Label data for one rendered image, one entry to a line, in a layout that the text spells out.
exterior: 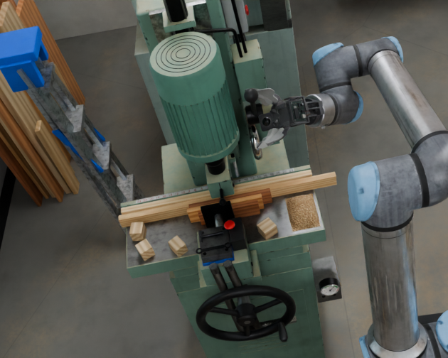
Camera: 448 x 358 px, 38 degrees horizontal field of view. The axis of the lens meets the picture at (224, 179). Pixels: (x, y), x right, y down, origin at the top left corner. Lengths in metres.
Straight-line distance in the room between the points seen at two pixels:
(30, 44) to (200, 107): 1.00
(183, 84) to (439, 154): 0.59
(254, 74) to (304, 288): 0.74
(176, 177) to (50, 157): 1.14
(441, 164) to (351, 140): 2.00
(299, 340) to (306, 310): 0.22
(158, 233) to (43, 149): 1.39
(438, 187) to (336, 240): 1.65
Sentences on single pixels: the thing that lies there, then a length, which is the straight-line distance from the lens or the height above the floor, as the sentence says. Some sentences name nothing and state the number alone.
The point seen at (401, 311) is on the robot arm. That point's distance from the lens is 1.61.
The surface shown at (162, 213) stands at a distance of 2.01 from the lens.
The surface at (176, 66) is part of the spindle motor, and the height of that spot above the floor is 1.50.
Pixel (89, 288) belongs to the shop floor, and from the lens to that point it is 3.11.
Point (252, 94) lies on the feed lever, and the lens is 1.55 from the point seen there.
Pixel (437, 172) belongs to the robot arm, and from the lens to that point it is 1.36.
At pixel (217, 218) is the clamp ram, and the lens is 1.91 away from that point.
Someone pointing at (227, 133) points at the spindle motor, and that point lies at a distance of 1.71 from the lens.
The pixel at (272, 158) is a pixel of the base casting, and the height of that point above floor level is 0.80.
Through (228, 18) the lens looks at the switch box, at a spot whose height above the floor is 1.38.
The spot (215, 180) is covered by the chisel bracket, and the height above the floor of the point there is 1.07.
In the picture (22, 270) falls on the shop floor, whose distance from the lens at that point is 3.32.
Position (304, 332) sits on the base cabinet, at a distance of 2.45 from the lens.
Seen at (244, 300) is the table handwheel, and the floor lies 0.83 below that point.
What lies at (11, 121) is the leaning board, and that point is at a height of 0.58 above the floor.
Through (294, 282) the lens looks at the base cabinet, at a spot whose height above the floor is 0.64.
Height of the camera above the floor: 2.47
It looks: 49 degrees down
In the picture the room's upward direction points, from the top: 16 degrees counter-clockwise
